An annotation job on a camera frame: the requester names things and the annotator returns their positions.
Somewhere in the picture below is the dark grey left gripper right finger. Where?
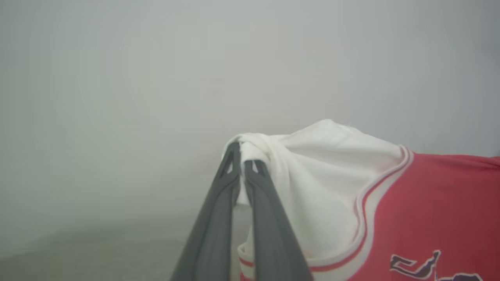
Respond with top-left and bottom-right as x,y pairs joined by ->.
244,160 -> 314,281

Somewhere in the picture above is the red and white sports jersey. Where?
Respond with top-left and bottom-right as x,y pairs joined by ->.
222,119 -> 500,281

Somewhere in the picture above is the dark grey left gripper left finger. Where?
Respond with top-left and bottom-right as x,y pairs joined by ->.
171,142 -> 241,281

